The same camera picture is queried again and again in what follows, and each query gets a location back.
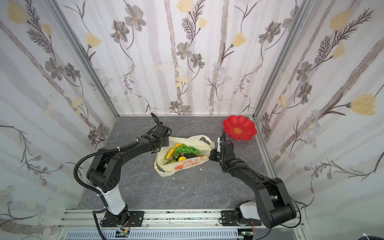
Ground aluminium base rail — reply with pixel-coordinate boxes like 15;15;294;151
53;203;310;240

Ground yellow fake lemon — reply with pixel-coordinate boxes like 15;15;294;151
178;156;187;162

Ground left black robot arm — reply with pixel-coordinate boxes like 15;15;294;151
87;123;172;227

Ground red flower-shaped plate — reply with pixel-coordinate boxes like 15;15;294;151
223;115;258;141

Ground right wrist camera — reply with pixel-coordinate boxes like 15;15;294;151
217;137;223;153

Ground green fake grapes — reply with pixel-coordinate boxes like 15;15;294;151
172;144;201;160

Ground dark fake avocado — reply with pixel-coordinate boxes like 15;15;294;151
184;154;198;159

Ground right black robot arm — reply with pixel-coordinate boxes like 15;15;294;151
209;132;297;229

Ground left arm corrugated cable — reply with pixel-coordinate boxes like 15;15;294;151
73;140;142;240

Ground green bumpy fake fruit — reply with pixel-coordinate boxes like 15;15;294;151
166;159;178;165

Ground yellow fake banana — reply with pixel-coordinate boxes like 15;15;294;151
166;143;184;160

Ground white perforated cable duct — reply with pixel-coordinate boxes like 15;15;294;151
64;229;244;240

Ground yellow plastic bag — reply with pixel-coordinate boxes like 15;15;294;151
154;135;215;177

